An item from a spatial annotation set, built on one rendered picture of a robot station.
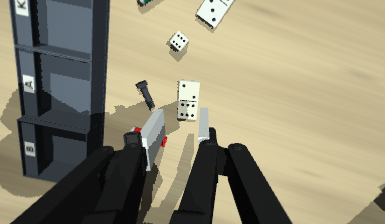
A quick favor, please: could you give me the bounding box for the green aa battery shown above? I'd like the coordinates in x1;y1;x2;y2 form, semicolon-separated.
139;0;151;5

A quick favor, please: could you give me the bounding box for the white domino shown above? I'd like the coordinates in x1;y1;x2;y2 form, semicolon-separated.
177;80;200;120
197;0;233;27

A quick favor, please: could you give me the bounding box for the white die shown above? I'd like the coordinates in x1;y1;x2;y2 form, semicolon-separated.
170;31;190;51

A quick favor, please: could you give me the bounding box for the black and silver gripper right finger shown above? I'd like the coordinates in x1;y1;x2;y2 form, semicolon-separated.
169;108;293;224

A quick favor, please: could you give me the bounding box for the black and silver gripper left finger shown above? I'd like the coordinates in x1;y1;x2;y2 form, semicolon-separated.
10;109;165;224

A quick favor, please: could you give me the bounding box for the dark grey rack of three bins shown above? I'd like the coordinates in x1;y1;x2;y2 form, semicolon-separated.
9;0;110;183

